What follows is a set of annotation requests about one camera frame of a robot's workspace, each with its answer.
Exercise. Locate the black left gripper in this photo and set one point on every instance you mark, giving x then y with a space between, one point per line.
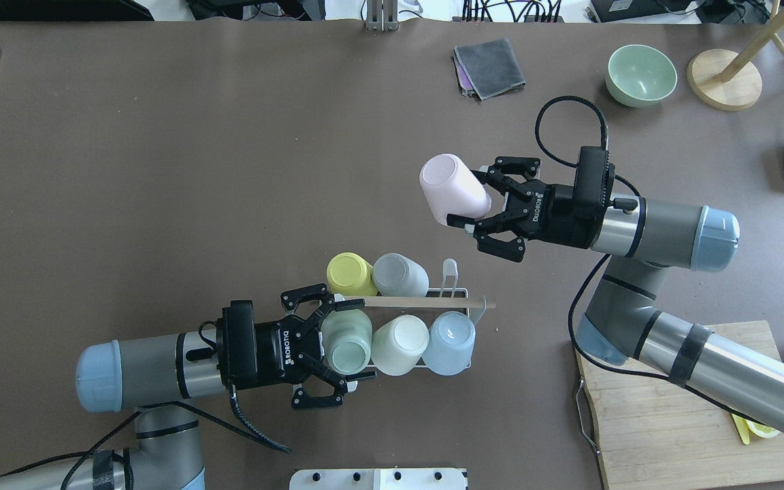
273 353

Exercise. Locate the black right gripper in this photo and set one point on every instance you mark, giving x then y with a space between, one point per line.
555 216

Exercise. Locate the light green plastic cup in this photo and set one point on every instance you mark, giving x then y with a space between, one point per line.
347 341

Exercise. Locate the pink plastic cup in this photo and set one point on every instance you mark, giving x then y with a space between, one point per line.
450 187

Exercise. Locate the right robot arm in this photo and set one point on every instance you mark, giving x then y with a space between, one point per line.
672 271

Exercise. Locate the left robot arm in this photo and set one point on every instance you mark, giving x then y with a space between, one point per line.
170 383

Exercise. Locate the white cup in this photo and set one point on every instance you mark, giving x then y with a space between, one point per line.
398 345

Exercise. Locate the yellow cup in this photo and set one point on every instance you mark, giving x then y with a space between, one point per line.
350 275

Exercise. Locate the grey cup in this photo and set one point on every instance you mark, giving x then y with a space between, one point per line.
395 275

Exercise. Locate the light blue cup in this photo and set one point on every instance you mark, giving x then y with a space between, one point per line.
451 344

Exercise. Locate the pink folded cloth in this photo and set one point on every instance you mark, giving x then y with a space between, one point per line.
464 83

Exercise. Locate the grey folded cloth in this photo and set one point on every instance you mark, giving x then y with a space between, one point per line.
492 67

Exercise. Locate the light green bowl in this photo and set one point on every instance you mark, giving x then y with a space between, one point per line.
640 76

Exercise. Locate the wooden cutting board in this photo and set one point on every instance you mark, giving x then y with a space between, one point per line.
653 435

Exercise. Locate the yellow plastic knife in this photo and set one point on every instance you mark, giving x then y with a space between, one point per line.
742 428

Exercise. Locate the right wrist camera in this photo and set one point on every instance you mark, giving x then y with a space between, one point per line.
593 184

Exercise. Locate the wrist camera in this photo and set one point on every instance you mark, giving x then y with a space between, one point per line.
593 184
236 345

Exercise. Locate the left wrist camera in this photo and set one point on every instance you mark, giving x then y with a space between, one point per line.
236 345

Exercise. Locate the white wire cup holder rack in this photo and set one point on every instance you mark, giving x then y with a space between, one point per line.
448 297

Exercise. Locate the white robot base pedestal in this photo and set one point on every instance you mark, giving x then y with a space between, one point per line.
380 478

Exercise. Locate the aluminium frame post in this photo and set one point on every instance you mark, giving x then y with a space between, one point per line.
381 15

